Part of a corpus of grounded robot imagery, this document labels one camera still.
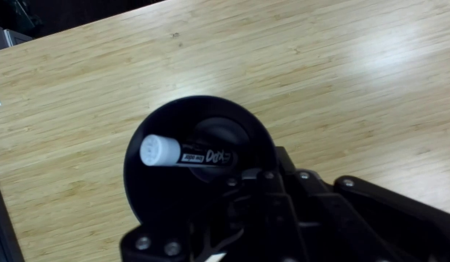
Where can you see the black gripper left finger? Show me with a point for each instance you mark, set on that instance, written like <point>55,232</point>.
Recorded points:
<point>253,218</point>

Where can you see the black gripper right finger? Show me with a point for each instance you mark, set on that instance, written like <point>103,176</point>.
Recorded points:
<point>370,218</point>

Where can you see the black cup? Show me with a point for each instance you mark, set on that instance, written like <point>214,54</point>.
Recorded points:
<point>160,194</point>

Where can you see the black marker with white cap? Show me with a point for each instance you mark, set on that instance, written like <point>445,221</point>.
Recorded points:
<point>159,150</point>

